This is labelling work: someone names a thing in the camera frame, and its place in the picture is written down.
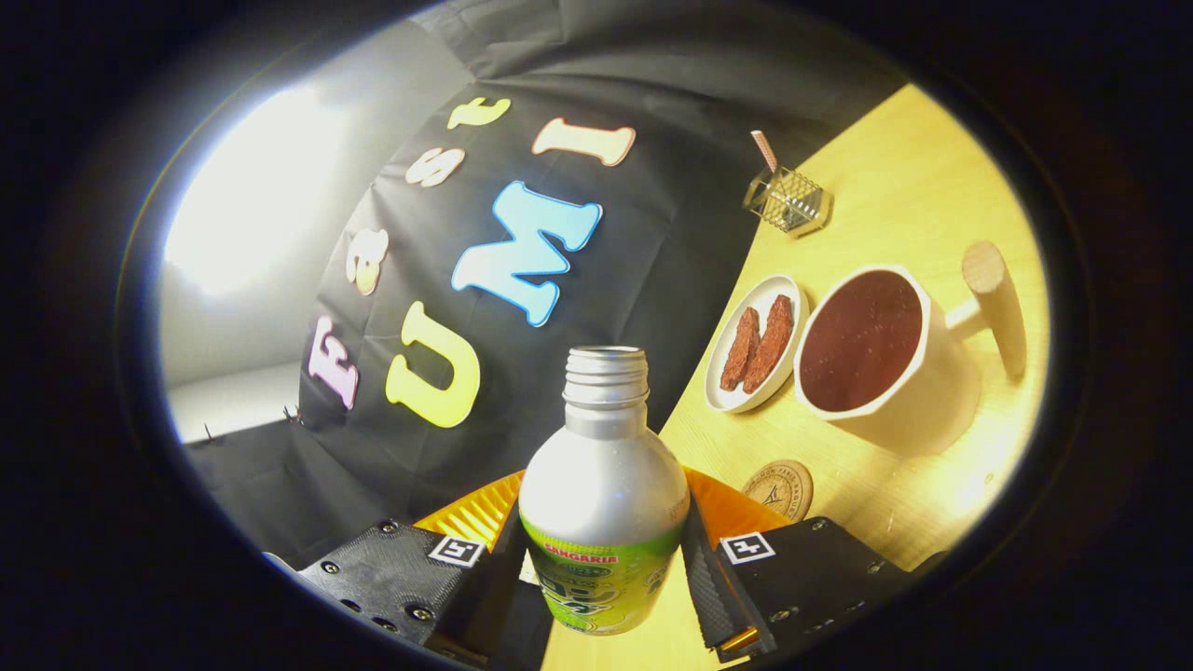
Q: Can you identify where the red meat piece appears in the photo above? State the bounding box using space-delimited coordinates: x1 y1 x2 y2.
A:
743 294 795 394
720 307 761 392

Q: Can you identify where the silver bottle with green label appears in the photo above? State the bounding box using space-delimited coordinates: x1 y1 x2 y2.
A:
518 346 692 637

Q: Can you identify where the wooden table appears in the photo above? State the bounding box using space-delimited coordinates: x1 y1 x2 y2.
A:
541 82 1051 671

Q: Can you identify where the white oval plate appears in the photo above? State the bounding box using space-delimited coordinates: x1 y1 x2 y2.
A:
704 274 810 414

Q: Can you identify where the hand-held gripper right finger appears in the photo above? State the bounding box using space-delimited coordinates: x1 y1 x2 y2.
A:
680 466 933 664

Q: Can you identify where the round cork coaster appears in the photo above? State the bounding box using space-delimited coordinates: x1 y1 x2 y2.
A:
742 459 814 523

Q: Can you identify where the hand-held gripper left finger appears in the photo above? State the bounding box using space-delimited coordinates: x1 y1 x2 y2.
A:
298 471 555 667

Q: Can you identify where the wire mesh holder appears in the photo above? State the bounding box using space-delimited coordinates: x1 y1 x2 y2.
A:
743 166 833 238

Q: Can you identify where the white cup with wooden handle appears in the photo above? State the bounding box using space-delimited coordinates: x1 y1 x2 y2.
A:
793 240 1028 458

